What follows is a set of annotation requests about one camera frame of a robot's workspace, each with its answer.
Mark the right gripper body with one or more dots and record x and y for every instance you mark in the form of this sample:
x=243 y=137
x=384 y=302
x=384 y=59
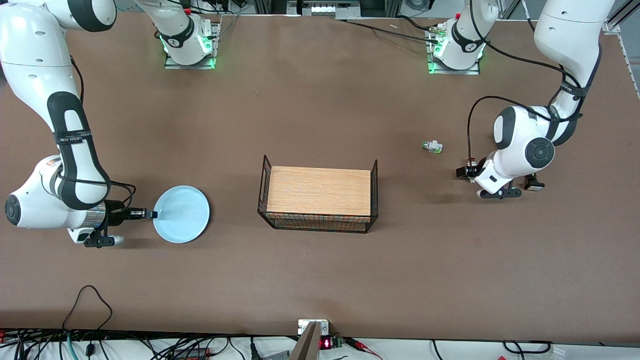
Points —
x=116 y=211

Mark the light blue round plate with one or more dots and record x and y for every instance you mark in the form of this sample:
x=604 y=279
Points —
x=182 y=215

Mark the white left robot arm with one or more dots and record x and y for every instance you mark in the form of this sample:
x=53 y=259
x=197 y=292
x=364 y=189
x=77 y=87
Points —
x=570 y=40

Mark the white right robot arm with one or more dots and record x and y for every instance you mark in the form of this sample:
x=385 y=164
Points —
x=30 y=60

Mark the black rectangular white-top push button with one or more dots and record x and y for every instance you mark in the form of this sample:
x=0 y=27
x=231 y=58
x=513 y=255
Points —
x=535 y=185

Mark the small green white connector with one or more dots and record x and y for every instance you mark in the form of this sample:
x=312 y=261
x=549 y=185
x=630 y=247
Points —
x=433 y=147

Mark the small white socket box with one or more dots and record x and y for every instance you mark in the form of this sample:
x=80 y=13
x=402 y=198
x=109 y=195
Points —
x=305 y=326

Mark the white power strip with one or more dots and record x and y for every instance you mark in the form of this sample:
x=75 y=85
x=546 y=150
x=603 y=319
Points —
x=330 y=9

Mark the red digit display module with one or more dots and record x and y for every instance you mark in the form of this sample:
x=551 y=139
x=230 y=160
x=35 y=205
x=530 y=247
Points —
x=326 y=343

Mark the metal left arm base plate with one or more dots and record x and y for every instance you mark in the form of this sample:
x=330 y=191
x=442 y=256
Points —
x=452 y=72

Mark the gray wedge-shaped post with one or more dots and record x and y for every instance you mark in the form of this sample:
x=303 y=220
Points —
x=307 y=347

